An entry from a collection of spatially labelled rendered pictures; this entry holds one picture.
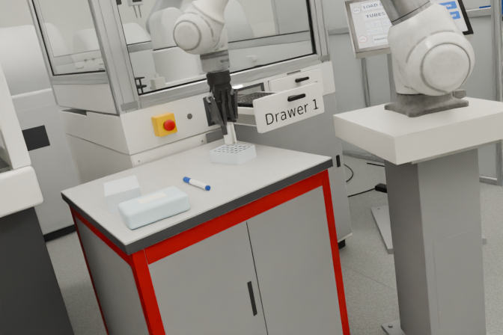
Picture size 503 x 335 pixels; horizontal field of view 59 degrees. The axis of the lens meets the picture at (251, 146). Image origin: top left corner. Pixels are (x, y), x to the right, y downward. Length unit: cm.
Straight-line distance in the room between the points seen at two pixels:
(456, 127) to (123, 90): 103
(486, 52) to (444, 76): 180
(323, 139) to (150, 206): 122
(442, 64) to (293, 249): 61
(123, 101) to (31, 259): 57
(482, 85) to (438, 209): 161
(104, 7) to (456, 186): 123
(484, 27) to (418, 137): 177
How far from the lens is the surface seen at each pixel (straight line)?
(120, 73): 158
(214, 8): 123
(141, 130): 161
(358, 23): 225
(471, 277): 161
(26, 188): 128
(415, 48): 114
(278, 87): 189
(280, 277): 128
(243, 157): 137
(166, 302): 111
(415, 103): 137
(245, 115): 152
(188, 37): 118
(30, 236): 139
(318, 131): 208
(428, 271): 151
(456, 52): 111
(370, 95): 350
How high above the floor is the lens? 114
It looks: 14 degrees down
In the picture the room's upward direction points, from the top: 10 degrees counter-clockwise
